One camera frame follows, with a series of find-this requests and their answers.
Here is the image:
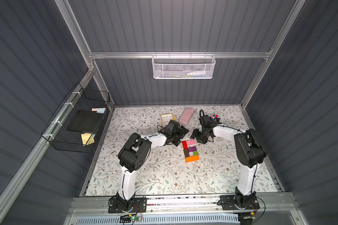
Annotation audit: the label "pink pen cup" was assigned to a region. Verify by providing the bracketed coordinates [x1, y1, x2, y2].
[209, 114, 221, 124]

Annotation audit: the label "pink pencil case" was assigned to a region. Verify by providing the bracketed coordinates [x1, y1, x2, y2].
[178, 107, 194, 126]

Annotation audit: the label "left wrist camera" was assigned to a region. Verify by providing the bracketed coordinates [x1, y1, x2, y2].
[166, 120, 180, 132]

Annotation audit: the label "small green circuit board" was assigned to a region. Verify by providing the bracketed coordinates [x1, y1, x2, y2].
[119, 214, 142, 224]

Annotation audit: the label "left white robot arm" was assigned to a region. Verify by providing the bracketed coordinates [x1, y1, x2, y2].
[117, 125, 189, 202]

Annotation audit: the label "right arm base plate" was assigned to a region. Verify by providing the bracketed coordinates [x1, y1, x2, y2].
[217, 195, 261, 211]

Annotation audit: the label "purple building block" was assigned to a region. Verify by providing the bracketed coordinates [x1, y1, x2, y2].
[188, 146, 197, 152]

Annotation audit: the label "yellow sticky notes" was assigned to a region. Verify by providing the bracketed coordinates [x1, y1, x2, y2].
[81, 133, 95, 146]

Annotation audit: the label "white marker in basket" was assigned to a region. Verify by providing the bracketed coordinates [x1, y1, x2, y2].
[187, 70, 207, 77]

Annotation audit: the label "pastel sticky notes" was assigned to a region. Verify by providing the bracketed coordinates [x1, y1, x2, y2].
[92, 108, 106, 114]

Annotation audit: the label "orange building block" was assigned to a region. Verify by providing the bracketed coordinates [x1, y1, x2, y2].
[185, 155, 200, 163]

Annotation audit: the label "red building block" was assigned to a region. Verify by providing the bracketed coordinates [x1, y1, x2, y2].
[182, 141, 188, 149]

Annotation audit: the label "brown building block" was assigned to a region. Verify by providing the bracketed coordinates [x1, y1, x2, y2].
[184, 149, 190, 157]

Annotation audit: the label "black notebook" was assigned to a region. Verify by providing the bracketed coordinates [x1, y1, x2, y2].
[67, 110, 103, 133]

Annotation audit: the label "black wire wall basket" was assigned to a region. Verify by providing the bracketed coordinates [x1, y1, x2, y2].
[41, 84, 111, 153]

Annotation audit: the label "white wire mesh basket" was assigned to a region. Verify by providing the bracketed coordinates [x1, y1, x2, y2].
[151, 54, 216, 80]

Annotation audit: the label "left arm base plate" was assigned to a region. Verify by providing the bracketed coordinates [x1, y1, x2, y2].
[108, 196, 147, 214]

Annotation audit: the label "floral table mat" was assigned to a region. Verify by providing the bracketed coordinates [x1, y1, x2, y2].
[84, 105, 279, 197]

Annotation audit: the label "pink building block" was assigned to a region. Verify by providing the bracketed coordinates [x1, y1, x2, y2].
[186, 140, 195, 145]

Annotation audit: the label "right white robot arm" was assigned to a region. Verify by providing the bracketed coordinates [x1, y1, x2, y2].
[191, 110, 267, 197]

